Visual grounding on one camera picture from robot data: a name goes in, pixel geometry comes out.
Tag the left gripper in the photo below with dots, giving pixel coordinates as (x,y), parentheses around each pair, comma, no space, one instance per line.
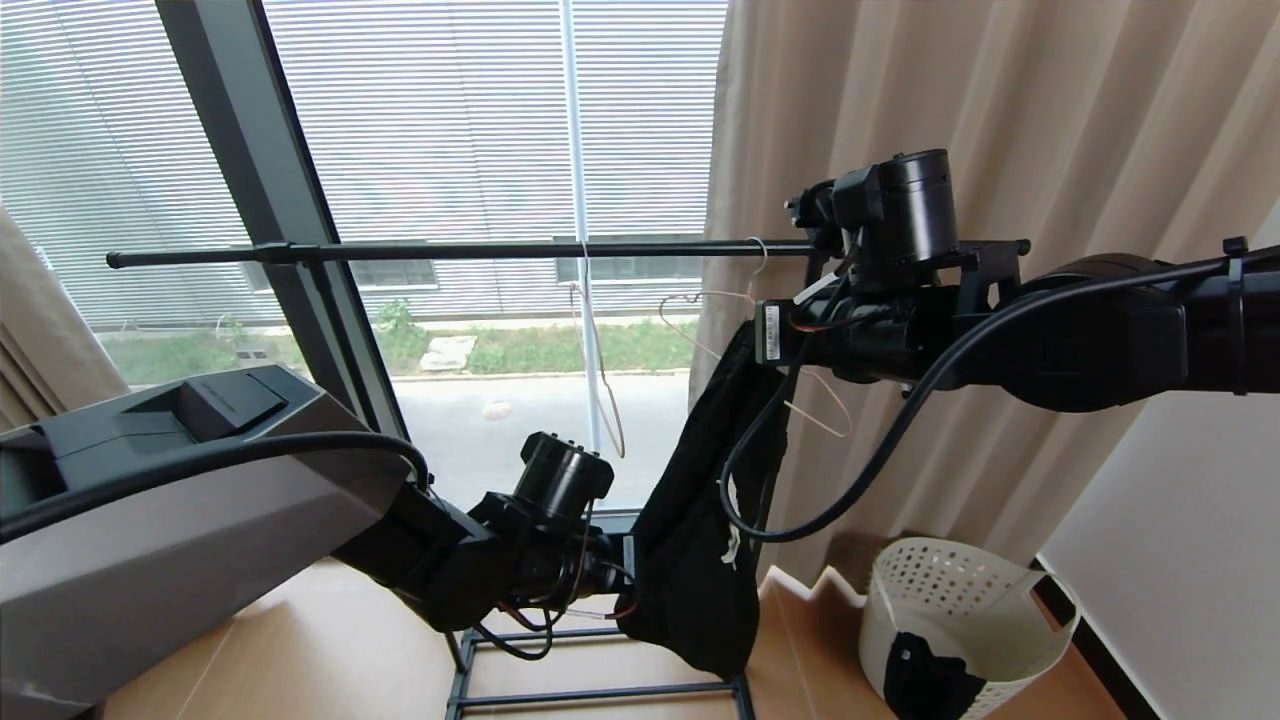
(590,575)

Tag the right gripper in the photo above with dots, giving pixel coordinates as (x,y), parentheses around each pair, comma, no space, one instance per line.
(870,340)

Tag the black shorts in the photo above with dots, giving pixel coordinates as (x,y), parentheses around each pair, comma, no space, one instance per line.
(690,560)

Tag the pink clothes hanger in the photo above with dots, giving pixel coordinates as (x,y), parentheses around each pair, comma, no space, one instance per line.
(700,293)
(603,380)

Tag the white laundry basket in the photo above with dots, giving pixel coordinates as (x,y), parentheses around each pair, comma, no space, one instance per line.
(960,590)

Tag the black clothes rack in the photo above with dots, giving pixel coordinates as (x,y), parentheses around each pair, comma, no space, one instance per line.
(450,250)

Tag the beige curtain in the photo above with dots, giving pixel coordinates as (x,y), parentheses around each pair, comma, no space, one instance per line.
(1050,120)
(50,340)

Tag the black garment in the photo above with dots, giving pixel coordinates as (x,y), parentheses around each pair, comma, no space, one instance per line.
(930,680)

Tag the window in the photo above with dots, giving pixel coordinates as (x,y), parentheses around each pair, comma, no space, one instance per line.
(450,120)

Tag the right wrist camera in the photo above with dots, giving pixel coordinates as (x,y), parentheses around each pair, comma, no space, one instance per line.
(850,200)

